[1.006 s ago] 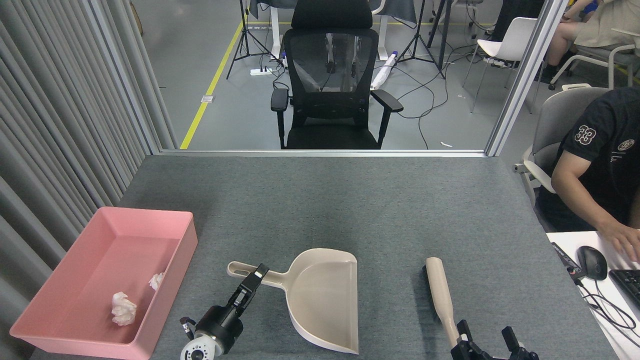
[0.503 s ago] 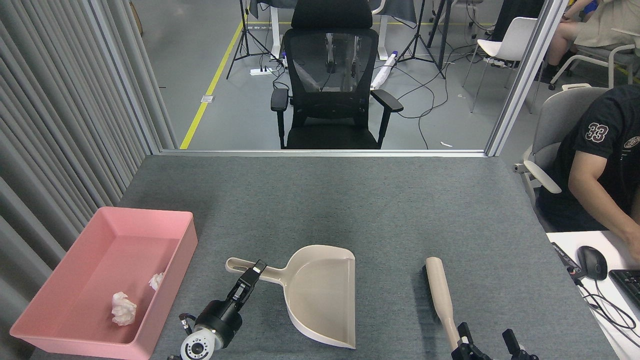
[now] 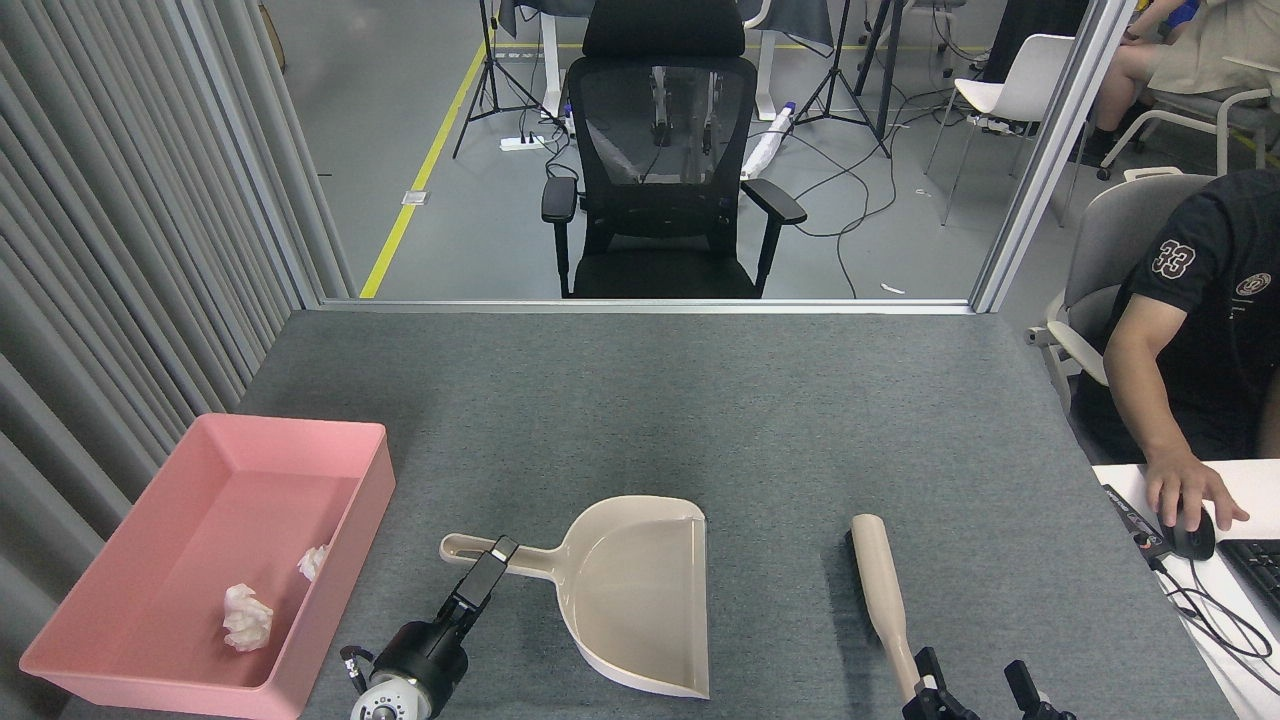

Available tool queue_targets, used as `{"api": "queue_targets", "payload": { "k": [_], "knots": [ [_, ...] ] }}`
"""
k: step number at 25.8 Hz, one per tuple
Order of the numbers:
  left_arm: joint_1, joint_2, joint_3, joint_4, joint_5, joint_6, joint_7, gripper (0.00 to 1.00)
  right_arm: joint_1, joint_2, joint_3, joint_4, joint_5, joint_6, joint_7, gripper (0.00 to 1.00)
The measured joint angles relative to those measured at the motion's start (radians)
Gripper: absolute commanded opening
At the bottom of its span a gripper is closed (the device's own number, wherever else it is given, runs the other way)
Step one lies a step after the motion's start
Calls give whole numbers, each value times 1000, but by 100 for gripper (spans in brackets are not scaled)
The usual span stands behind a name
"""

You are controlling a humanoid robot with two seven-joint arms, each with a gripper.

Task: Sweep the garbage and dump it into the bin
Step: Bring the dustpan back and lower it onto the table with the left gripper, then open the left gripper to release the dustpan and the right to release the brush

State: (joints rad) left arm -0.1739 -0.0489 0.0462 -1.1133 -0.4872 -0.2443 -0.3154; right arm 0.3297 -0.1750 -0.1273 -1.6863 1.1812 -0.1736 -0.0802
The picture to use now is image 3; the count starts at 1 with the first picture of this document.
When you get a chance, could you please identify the black slim device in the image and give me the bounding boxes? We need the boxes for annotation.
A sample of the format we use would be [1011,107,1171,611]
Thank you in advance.
[1100,484,1173,561]

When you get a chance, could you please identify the black mesh office chair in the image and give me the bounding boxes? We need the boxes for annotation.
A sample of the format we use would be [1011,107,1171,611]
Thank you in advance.
[541,0,807,300]

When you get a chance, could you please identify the grey pleated curtain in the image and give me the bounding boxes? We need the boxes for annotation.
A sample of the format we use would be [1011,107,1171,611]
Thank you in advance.
[0,0,321,720]

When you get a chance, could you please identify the silver frame rail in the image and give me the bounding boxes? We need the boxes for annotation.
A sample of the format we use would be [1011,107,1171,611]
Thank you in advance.
[318,296,976,317]

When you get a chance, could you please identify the person's right hand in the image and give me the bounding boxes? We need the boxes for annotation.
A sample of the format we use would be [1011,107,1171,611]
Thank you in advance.
[1147,450,1251,531]

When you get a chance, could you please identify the beige plastic dustpan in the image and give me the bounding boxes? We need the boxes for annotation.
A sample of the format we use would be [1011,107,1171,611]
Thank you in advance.
[439,495,711,699]

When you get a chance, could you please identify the grey chair white armrests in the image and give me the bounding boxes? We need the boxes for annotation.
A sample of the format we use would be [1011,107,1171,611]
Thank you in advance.
[1097,55,1280,181]

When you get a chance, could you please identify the person in beige clothes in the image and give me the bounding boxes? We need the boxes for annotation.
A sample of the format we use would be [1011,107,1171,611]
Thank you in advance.
[1075,0,1280,167]

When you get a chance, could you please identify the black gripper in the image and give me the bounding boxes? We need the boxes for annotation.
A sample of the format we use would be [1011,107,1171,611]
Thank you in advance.
[385,537,521,691]

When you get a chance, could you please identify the black tripod stand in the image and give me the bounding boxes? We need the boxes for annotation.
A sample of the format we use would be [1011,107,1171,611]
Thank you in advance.
[790,0,893,159]
[452,0,548,159]

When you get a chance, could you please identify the black computer mouse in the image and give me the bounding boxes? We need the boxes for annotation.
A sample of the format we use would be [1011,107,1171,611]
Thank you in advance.
[1165,500,1216,561]

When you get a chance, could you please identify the grey padded chair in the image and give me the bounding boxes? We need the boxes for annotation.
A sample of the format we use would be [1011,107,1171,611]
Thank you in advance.
[1026,168,1216,441]

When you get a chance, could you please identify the pink plastic bin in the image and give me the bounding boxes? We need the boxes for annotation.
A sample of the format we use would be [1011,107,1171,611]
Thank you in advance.
[19,413,396,720]

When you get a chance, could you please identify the black thin cable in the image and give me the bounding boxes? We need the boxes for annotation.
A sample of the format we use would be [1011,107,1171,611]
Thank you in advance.
[1150,555,1277,663]

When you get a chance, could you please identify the white plastic chair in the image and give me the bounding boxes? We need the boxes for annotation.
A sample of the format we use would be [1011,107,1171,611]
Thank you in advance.
[925,34,1076,227]

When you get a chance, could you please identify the black keyboard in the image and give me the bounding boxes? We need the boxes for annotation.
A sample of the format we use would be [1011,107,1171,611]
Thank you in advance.
[1216,539,1280,623]

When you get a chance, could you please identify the white desk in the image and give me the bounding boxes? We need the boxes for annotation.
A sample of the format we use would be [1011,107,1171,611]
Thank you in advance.
[1092,460,1280,720]

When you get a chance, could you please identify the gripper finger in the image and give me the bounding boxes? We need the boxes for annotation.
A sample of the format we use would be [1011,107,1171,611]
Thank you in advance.
[1005,660,1076,720]
[902,647,976,720]

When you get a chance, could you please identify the person in black shirt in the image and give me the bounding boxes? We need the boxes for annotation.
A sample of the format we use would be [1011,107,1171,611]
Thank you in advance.
[1075,168,1280,531]

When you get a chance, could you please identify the slanted silver frame post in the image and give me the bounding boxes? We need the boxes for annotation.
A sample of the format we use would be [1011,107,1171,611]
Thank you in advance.
[970,0,1141,314]

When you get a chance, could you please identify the beige hand brush black bristles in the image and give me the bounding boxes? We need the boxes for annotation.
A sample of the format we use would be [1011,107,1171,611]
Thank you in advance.
[845,514,921,703]

